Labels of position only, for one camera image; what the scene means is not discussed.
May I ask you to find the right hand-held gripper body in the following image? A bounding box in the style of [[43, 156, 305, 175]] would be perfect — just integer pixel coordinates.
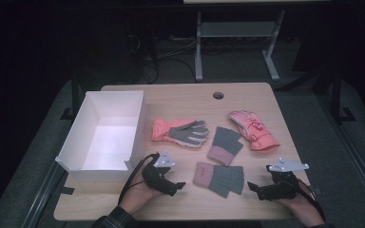
[[263, 157, 310, 200]]

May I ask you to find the grey fingerless glove pink cuff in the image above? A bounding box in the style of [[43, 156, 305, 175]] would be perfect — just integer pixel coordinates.
[[206, 125, 244, 167], [192, 161, 245, 200]]

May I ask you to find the grey metal floor rail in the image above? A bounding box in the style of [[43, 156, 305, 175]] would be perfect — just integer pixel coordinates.
[[21, 161, 68, 228], [316, 94, 365, 220]]

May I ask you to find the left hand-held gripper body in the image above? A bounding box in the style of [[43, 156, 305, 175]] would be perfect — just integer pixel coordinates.
[[141, 150, 177, 192]]

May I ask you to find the white cardboard box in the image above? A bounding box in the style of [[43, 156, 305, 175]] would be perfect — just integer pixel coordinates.
[[54, 90, 149, 183]]

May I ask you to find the pink padded winter glove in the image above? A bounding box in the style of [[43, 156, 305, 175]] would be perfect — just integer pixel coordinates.
[[228, 109, 281, 154]]

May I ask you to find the black metal stand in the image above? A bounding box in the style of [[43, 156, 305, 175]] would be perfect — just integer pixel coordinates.
[[328, 67, 357, 124], [60, 70, 84, 121]]

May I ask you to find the pink glove with grey palm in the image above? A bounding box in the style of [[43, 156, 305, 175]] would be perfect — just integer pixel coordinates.
[[150, 118, 210, 149]]

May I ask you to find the person's left hand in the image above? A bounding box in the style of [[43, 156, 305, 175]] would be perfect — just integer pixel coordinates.
[[119, 172, 163, 216]]

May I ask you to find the person's right hand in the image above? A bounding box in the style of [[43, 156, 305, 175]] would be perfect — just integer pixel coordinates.
[[277, 181, 325, 228]]

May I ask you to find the right hand-held gripper black cable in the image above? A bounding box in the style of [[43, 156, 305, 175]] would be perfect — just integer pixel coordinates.
[[293, 178, 327, 221]]

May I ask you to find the white metal desk frame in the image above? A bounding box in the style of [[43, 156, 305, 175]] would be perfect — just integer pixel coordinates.
[[194, 9, 286, 83]]

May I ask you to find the black strap on table edge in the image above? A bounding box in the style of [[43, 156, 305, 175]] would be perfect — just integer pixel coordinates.
[[59, 186, 76, 196]]

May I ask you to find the bundle of floor cables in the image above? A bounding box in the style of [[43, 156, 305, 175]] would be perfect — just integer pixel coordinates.
[[125, 32, 198, 86]]

